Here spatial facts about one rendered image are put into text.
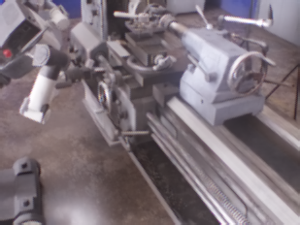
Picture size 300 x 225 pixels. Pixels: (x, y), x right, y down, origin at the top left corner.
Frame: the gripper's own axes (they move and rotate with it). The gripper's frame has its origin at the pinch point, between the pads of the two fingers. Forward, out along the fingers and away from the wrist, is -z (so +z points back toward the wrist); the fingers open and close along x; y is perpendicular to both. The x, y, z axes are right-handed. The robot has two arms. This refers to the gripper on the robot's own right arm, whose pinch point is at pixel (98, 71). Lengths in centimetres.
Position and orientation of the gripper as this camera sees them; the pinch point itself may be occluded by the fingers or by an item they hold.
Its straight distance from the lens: 197.2
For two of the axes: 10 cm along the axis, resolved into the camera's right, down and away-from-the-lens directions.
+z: -9.0, 2.1, -3.8
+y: 0.3, 9.1, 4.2
